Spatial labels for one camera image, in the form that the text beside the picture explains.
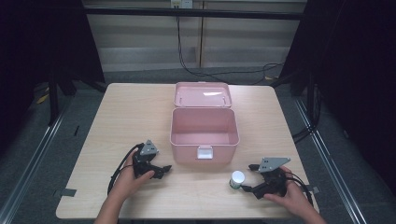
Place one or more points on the person's right hand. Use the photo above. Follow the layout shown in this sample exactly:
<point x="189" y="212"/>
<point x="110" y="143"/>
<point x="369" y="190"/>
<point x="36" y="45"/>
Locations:
<point x="291" y="199"/>

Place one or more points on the black horizontal metal bar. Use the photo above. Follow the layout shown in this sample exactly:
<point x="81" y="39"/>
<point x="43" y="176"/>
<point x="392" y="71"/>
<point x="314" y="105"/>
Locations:
<point x="193" y="13"/>

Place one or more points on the white wall power socket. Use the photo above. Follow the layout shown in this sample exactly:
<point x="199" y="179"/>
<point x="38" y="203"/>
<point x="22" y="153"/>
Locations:
<point x="181" y="3"/>

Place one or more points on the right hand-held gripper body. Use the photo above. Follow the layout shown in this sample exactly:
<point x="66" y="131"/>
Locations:
<point x="274" y="177"/>

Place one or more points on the grey tape strip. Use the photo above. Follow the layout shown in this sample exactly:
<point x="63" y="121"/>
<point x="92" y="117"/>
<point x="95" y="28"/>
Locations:
<point x="65" y="193"/>
<point x="313" y="189"/>

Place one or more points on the person's left hand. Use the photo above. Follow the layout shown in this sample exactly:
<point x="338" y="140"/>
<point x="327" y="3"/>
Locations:
<point x="130" y="182"/>

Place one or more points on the dark curtain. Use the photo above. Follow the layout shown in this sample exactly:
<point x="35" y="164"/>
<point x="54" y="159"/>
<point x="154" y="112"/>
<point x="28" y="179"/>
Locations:
<point x="351" y="77"/>
<point x="43" y="40"/>

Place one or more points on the small black floor strip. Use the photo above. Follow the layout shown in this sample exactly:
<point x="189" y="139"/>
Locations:
<point x="76" y="130"/>

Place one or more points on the black metal stand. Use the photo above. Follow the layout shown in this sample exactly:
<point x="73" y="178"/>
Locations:
<point x="53" y="99"/>
<point x="309" y="93"/>

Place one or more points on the grey metal floor rail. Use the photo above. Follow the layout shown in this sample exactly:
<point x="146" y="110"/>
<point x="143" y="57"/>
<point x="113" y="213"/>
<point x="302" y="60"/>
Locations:
<point x="29" y="165"/>
<point x="330" y="165"/>

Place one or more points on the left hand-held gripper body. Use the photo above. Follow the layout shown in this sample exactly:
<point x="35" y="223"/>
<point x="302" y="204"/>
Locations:
<point x="146" y="153"/>

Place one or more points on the yellow floor tape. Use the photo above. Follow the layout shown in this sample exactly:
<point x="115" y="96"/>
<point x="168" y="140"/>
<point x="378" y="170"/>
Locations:
<point x="42" y="98"/>

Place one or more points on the pink plastic storage box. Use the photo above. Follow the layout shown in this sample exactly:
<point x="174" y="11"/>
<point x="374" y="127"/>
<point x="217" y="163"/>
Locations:
<point x="204" y="124"/>

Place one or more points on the white capped small bottle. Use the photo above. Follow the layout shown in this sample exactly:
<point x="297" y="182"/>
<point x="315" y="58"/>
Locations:
<point x="237" y="178"/>

